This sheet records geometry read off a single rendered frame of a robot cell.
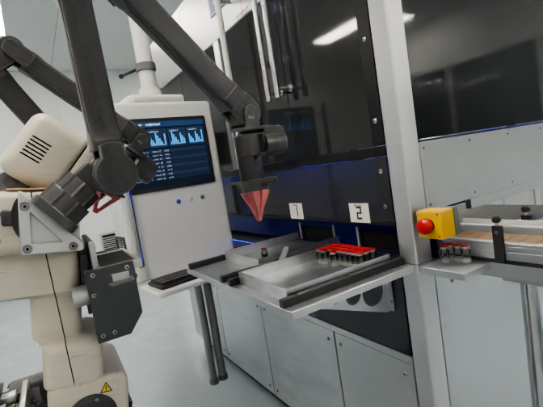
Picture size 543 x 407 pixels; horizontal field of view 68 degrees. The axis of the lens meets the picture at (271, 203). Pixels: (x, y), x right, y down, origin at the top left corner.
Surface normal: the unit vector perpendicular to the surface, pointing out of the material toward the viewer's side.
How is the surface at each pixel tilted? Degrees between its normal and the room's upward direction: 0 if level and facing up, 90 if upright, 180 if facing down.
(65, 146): 90
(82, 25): 94
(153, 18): 96
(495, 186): 90
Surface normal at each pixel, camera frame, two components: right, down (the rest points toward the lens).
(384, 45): -0.84, 0.18
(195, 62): 0.50, 0.11
